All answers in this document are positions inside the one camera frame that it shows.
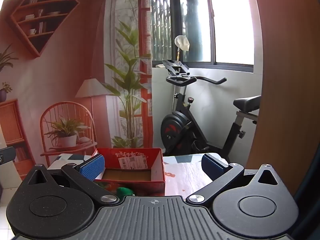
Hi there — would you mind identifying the dark window frame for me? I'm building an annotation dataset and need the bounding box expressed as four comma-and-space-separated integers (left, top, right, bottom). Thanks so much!
130, 0, 256, 73

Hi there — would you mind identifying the white cloth on stick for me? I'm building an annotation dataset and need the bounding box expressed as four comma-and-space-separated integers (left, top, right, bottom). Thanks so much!
174, 35, 191, 61

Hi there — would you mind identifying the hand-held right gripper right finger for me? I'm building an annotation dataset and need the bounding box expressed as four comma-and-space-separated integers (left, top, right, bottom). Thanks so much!
185, 153, 287, 207

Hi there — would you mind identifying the red strawberry cardboard box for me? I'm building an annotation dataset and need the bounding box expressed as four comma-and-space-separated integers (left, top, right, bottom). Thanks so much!
91, 147, 166, 197

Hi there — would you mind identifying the green plush toy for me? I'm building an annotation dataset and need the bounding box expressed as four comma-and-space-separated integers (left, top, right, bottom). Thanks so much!
96, 181, 137, 197

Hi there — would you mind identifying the black exercise bike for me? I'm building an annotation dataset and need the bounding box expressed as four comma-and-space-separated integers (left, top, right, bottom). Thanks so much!
160, 59, 262, 163

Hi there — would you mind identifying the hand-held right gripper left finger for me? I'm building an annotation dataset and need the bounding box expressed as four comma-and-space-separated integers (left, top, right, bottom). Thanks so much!
22, 154, 120, 205

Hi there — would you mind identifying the brown wooden panel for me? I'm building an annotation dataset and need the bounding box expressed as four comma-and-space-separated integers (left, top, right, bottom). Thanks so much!
246, 0, 318, 195

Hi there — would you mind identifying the printed room wall backdrop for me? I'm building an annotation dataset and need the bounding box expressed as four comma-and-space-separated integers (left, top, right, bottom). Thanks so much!
0, 0, 153, 180

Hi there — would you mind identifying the dark grey device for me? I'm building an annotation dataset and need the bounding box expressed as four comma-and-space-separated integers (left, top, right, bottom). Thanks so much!
0, 147, 16, 166

